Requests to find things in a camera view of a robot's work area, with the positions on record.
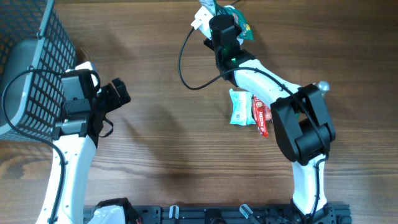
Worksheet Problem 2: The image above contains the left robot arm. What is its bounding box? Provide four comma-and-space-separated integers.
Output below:
37, 68, 131, 223

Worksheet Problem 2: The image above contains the black camera cable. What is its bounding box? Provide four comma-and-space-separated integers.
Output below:
1, 68, 94, 224
177, 27, 330, 224

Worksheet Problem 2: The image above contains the black right camera cable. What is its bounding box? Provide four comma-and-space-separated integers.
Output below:
177, 27, 330, 224

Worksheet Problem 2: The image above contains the light green snack pouch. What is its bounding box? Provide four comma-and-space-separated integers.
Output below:
229, 88, 256, 126

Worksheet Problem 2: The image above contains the green 3M gloves package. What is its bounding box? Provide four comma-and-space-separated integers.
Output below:
199, 0, 254, 44

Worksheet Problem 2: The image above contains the red Nescafe coffee stick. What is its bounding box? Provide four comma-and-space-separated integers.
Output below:
252, 96, 269, 137

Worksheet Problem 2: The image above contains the grey plastic mesh basket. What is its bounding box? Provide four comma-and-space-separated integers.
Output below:
1, 0, 77, 141

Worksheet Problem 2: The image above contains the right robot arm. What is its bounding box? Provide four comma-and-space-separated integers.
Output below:
206, 14, 336, 223

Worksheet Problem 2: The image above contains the red Kleenex tissue pack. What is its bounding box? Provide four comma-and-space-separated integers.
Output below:
264, 105, 272, 121

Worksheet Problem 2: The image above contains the black left camera cable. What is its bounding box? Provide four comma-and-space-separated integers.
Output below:
1, 68, 94, 224

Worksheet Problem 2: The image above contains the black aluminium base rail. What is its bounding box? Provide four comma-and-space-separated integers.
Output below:
83, 203, 353, 224

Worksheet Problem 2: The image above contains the yellow liquid bottle silver cap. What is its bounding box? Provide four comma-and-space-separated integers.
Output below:
313, 81, 330, 94

